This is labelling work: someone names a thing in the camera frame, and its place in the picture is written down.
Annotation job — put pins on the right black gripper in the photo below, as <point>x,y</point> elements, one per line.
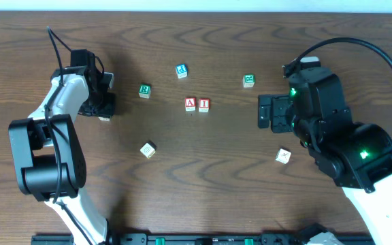
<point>265,111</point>

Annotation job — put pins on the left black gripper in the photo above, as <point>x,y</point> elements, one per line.
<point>104,106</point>

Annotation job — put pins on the red letter I block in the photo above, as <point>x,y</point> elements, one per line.
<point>204,105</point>

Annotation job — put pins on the red letter A block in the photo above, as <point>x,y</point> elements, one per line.
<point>190,104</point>

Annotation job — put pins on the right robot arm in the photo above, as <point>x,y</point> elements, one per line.
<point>355,155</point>

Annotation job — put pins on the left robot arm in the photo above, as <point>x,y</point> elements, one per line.
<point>48,159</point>

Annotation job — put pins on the plain wooden block right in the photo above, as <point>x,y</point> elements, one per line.
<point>283,156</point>

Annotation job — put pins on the plain wooden block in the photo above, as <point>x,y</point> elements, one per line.
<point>283,156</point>
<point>148,149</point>

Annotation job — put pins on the green R block right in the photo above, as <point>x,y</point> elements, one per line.
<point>248,80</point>

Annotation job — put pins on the green r block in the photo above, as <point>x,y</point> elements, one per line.
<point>248,80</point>
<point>145,91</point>

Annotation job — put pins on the green R block left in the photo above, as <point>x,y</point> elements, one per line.
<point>145,91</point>

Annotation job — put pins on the plain wooden block left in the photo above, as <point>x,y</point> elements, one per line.
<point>148,149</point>

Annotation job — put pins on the blue letter P block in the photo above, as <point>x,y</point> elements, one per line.
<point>181,71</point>

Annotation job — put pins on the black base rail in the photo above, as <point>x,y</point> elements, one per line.
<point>143,239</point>

